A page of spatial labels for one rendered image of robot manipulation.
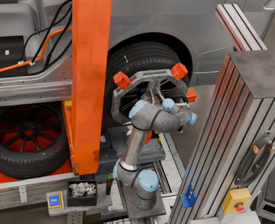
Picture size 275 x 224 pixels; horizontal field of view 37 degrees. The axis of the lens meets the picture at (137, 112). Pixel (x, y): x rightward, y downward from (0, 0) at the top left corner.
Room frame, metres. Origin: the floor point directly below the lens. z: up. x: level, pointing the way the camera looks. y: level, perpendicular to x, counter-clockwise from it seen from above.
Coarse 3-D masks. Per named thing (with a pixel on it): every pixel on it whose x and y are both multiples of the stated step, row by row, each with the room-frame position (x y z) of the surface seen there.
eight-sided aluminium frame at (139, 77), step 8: (144, 72) 2.12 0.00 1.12; (152, 72) 2.14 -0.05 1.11; (160, 72) 2.16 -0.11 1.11; (168, 72) 2.16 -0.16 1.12; (136, 80) 2.05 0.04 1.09; (144, 80) 2.07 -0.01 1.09; (176, 80) 2.17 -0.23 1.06; (120, 88) 2.06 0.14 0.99; (128, 88) 2.03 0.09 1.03; (184, 88) 2.19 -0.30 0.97; (120, 96) 2.01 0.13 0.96; (112, 104) 2.04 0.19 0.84; (112, 112) 2.03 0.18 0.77; (120, 120) 2.02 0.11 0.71; (128, 120) 2.09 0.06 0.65
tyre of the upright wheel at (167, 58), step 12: (132, 48) 2.30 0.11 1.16; (144, 48) 2.31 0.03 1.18; (156, 48) 2.34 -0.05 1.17; (168, 48) 2.42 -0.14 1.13; (108, 60) 2.26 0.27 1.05; (120, 60) 2.21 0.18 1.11; (132, 60) 2.19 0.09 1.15; (144, 60) 2.18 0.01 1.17; (156, 60) 2.20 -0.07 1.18; (168, 60) 2.24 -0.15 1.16; (108, 72) 2.17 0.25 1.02; (132, 72) 2.13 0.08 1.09; (108, 84) 2.08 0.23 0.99; (108, 96) 2.07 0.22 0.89; (108, 108) 2.07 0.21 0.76
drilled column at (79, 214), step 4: (76, 212) 1.43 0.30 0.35; (80, 212) 1.44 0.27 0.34; (68, 216) 1.44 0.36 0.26; (72, 216) 1.44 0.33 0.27; (76, 216) 1.43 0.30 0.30; (80, 216) 1.44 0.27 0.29; (68, 220) 1.44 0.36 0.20; (72, 220) 1.42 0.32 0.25; (76, 220) 1.43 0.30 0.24; (80, 220) 1.44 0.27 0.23
